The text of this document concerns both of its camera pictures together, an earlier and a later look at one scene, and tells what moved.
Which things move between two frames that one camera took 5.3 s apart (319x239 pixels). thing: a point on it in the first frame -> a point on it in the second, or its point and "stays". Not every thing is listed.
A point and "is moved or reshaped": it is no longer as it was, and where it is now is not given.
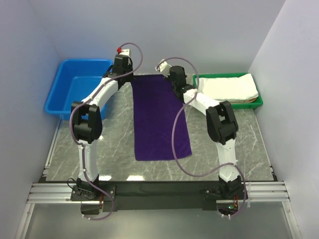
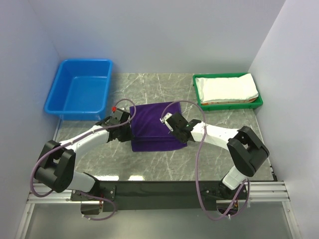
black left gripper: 130,78 -> 128,136
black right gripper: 169,76 -> 174,133
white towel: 229,88 stays
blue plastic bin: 74,80 stays
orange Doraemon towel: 243,101 stays
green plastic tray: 258,102 stays
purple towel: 156,105 is moved or reshaped
